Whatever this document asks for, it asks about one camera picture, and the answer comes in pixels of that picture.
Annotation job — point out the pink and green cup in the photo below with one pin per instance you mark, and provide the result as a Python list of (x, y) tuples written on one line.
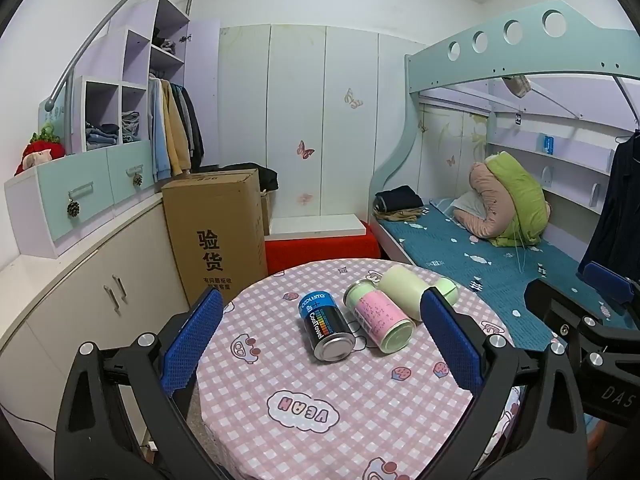
[(380, 317)]

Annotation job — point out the dark hanging garment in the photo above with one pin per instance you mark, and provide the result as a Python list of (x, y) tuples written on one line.
[(620, 200)]

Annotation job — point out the dark clothes pile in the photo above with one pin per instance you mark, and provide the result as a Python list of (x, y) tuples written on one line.
[(162, 42)]

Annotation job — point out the white board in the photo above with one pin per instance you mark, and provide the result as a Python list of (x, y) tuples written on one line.
[(315, 224)]

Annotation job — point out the strawberry plush toy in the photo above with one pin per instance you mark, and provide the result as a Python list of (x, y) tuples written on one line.
[(40, 152)]

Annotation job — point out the cream and green cup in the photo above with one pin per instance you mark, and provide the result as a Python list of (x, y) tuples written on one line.
[(400, 287)]

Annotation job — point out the blue and black cup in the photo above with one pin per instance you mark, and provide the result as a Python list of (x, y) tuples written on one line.
[(327, 327)]

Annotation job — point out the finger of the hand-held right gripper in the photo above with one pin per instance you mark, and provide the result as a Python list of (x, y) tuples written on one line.
[(606, 278), (550, 306)]

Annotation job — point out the white wardrobe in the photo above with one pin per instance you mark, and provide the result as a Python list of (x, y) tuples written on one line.
[(295, 85)]

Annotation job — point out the folded dark clothes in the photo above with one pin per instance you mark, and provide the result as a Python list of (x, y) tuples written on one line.
[(397, 197)]

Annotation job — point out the dark hanging jackets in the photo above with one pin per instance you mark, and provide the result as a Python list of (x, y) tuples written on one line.
[(192, 125)]

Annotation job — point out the beige hanging bag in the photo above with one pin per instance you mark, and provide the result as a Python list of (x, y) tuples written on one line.
[(517, 86)]

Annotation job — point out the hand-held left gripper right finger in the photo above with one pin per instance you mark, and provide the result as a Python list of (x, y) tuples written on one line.
[(452, 345)]

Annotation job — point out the large cardboard box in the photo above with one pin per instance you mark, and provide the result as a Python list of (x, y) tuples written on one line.
[(215, 220)]

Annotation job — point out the light blue hanging jacket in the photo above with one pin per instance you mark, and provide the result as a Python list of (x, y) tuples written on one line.
[(159, 135)]

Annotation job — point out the lavender stepped shelf cabinet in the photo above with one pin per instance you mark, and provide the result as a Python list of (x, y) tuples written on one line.
[(100, 55)]

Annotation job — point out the pink checked tablecloth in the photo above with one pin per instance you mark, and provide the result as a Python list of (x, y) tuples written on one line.
[(300, 435)]

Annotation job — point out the beige hanging jacket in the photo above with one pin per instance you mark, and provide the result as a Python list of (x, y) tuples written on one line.
[(177, 135)]

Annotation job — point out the folded jeans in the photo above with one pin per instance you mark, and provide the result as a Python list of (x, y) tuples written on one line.
[(102, 136), (131, 127)]

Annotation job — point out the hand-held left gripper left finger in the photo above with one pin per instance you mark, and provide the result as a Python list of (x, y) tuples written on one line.
[(195, 345)]

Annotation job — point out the grey metal handrail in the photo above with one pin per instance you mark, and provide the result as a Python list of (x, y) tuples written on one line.
[(102, 27)]

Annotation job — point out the teal bunk bed frame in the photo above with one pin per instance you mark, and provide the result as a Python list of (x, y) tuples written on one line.
[(525, 55)]

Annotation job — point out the teal drawer unit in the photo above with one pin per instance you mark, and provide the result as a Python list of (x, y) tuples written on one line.
[(60, 195)]

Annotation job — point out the cream low cabinet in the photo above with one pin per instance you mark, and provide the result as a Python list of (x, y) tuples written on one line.
[(75, 310)]

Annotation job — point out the pink and green quilt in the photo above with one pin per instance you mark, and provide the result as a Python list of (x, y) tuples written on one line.
[(520, 195)]

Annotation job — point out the folded beige cloth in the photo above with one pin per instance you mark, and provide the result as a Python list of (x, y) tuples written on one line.
[(400, 216)]

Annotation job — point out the white pillow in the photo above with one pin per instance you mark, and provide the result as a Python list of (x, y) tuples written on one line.
[(467, 205)]

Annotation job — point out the teal printed bedsheet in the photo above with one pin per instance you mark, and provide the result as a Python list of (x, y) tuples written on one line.
[(475, 260)]

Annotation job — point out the small blue box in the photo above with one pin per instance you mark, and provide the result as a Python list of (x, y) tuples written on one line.
[(547, 144)]

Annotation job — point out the pine cone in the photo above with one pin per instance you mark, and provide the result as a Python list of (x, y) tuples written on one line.
[(73, 208), (137, 179)]

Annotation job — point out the red storage box white lid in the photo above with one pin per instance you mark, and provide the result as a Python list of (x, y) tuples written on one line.
[(320, 251)]

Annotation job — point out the black cloth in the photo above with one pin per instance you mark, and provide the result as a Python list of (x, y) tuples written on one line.
[(265, 177)]

